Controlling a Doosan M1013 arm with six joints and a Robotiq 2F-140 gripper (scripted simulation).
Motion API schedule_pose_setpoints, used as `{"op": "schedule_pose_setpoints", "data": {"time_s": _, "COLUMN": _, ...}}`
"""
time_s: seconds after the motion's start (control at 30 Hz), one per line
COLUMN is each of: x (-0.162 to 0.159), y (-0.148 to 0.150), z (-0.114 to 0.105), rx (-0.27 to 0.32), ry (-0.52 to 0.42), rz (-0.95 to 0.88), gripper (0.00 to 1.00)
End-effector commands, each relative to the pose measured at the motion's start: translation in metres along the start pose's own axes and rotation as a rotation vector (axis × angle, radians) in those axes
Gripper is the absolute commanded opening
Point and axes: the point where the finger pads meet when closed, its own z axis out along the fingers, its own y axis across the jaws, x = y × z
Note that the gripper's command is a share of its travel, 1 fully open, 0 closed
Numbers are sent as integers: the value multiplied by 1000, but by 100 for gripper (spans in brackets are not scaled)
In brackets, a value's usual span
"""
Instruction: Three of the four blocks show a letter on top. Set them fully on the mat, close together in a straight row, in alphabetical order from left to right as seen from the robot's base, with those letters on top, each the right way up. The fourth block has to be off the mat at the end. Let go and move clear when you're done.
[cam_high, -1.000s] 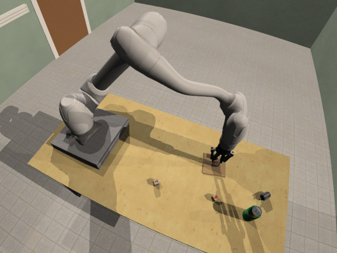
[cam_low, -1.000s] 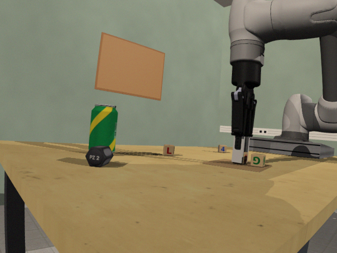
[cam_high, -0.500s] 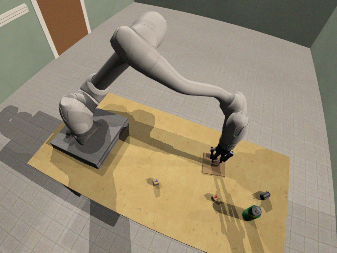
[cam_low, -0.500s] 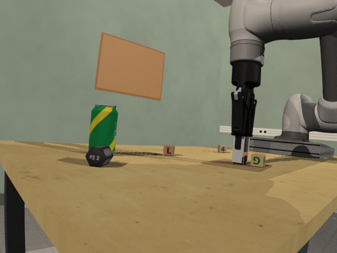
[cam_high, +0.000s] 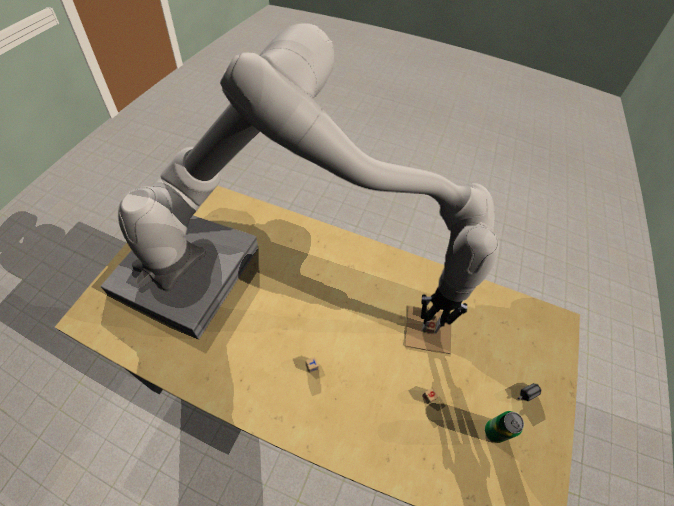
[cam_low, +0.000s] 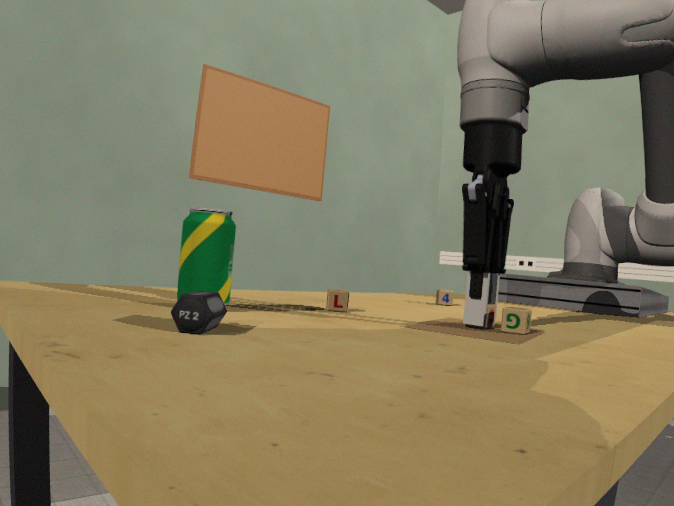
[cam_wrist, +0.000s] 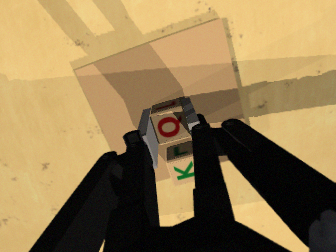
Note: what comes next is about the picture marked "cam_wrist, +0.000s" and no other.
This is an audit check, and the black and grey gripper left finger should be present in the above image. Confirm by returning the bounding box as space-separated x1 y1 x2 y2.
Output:
29 108 160 252

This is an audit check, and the tan square mat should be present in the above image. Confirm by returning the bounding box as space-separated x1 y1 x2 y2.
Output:
75 18 245 155

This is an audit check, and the beige block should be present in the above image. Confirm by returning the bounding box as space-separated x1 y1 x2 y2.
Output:
149 98 191 145
165 141 195 186

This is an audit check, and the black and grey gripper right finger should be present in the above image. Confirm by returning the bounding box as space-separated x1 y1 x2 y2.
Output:
181 97 336 252

